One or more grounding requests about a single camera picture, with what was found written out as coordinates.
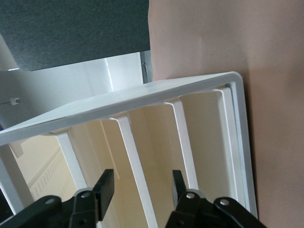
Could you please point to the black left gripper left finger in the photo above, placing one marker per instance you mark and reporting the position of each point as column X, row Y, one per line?
column 80, row 209

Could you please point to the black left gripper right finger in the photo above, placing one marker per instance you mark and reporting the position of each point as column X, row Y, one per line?
column 202, row 213

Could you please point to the brown table cover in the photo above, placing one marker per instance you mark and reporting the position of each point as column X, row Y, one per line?
column 261, row 47

